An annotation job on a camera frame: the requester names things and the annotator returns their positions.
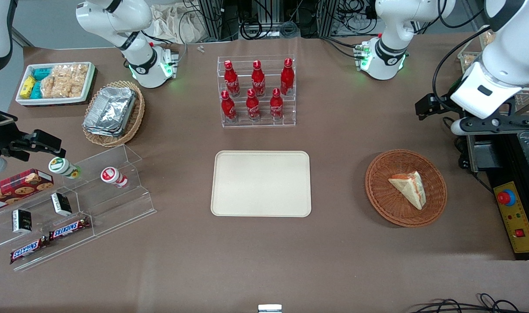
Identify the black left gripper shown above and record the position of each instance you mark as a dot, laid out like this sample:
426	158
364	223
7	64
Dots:
441	105

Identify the triangle sandwich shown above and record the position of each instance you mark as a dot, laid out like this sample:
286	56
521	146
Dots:
410	189

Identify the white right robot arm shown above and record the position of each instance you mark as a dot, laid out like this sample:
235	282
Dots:
134	43

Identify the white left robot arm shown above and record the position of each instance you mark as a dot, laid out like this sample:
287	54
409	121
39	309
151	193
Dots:
507	52

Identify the basket of wrapped snacks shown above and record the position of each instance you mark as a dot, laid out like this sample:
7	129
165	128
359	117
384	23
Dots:
468	61

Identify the round brown wicker basket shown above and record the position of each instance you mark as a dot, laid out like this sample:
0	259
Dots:
386	204

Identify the oval light wicker basket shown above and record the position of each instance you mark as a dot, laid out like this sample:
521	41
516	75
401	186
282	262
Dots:
136	117

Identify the beige plastic tray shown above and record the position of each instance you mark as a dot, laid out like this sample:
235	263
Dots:
261	183

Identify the green capped yogurt bottle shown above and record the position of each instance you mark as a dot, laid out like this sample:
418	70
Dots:
62	167

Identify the red plaid cookie box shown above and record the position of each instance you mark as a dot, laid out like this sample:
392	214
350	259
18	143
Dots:
17	189

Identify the white rectangular snack bin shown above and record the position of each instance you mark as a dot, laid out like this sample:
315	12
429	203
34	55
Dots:
51	101

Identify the teal snack packet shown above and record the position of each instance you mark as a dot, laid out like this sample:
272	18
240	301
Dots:
42	73
36	90

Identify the yellow snack packet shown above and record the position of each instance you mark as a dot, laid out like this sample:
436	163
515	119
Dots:
28	87

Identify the small black white box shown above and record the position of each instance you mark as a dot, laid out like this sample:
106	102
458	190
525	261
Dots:
22	221
61	204

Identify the clear bag of rice crackers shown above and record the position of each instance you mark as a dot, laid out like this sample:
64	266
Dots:
67	80

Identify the stack of foil trays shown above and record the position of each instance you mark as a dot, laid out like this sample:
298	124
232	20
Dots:
110	111

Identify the red capped yogurt bottle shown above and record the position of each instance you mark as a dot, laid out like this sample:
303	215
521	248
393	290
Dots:
113	177

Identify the snickers chocolate bar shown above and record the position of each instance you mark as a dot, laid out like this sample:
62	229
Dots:
29	251
69	229

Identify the clear acrylic step shelf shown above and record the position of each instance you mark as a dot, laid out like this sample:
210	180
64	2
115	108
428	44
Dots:
117	204

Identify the red cola bottle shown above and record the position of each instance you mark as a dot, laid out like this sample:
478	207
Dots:
252	106
258	80
231	80
276	105
228	108
287	78

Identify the yellow emergency stop box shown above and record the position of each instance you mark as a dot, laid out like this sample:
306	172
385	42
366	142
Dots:
517	221

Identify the clear acrylic bottle rack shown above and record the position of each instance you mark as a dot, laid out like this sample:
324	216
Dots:
264	124

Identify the crumpled white cloth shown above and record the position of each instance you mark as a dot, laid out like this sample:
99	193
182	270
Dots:
173	21

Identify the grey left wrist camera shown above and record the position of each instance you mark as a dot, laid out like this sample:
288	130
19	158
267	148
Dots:
486	124

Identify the black machine frame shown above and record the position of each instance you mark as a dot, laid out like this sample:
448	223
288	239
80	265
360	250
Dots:
503	174

